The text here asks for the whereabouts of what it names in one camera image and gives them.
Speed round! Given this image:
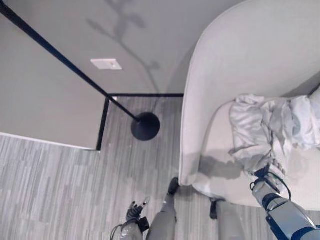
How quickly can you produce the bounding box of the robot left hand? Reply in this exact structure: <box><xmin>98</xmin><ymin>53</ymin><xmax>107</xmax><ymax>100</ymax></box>
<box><xmin>125</xmin><ymin>196</ymin><xmax>151</xmax><ymax>222</ymax></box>

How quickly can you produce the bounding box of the silver grey garment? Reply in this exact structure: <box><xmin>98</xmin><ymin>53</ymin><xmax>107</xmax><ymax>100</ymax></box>
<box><xmin>228</xmin><ymin>94</ymin><xmax>292</xmax><ymax>181</ymax></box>

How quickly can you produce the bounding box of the black round rack base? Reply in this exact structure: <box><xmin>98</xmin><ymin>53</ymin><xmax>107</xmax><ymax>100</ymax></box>
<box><xmin>130</xmin><ymin>112</ymin><xmax>161</xmax><ymax>141</ymax></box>

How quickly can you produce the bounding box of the beige fabric sofa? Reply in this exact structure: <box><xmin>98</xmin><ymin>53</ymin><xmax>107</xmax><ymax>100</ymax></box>
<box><xmin>179</xmin><ymin>0</ymin><xmax>320</xmax><ymax>211</ymax></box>

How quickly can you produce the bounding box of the robot left silver leg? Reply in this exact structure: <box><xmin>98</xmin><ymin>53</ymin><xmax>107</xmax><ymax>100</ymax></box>
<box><xmin>145</xmin><ymin>192</ymin><xmax>178</xmax><ymax>240</ymax></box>

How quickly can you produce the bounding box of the robot silver leg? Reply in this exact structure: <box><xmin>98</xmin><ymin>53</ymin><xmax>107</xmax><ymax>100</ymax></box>
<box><xmin>216</xmin><ymin>198</ymin><xmax>243</xmax><ymax>240</ymax></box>
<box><xmin>145</xmin><ymin>192</ymin><xmax>178</xmax><ymax>240</ymax></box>

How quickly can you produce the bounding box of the robot left dark foot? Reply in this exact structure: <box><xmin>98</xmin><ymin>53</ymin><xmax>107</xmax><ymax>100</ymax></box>
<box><xmin>166</xmin><ymin>176</ymin><xmax>180</xmax><ymax>196</ymax></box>

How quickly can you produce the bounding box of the robot dark foot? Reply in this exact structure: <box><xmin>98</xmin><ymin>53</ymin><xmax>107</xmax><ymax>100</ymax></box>
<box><xmin>208</xmin><ymin>197</ymin><xmax>226</xmax><ymax>220</ymax></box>
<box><xmin>166</xmin><ymin>176</ymin><xmax>180</xmax><ymax>196</ymax></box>

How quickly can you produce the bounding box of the robot right dark foot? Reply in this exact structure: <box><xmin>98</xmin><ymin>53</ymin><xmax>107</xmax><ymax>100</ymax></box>
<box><xmin>208</xmin><ymin>197</ymin><xmax>226</xmax><ymax>220</ymax></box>

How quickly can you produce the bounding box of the robot right silver leg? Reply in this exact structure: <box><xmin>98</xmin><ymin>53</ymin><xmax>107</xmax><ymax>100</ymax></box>
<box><xmin>216</xmin><ymin>198</ymin><xmax>243</xmax><ymax>240</ymax></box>

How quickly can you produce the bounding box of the black horizontal baseboard strip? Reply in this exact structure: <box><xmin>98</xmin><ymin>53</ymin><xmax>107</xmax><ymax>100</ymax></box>
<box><xmin>108</xmin><ymin>92</ymin><xmax>185</xmax><ymax>98</ymax></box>

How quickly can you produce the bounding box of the white light blue garment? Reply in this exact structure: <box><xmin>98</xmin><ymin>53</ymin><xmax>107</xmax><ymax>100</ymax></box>
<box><xmin>271</xmin><ymin>94</ymin><xmax>320</xmax><ymax>152</ymax></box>

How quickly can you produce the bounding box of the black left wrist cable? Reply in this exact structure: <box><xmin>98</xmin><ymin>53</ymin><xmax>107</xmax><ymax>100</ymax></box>
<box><xmin>109</xmin><ymin>223</ymin><xmax>126</xmax><ymax>240</ymax></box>

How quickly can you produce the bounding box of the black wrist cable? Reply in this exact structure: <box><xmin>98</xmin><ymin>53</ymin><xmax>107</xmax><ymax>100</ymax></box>
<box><xmin>109</xmin><ymin>223</ymin><xmax>126</xmax><ymax>240</ymax></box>
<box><xmin>266</xmin><ymin>169</ymin><xmax>293</xmax><ymax>201</ymax></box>

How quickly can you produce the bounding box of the black vertical wall trim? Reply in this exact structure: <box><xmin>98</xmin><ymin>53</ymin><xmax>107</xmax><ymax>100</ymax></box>
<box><xmin>95</xmin><ymin>96</ymin><xmax>110</xmax><ymax>151</ymax></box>

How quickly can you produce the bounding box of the white wall outlet plate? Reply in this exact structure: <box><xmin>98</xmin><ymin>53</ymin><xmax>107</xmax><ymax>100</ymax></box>
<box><xmin>90</xmin><ymin>58</ymin><xmax>123</xmax><ymax>71</ymax></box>

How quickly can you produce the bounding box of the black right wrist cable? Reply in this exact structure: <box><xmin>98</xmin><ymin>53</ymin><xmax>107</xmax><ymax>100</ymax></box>
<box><xmin>266</xmin><ymin>169</ymin><xmax>293</xmax><ymax>201</ymax></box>

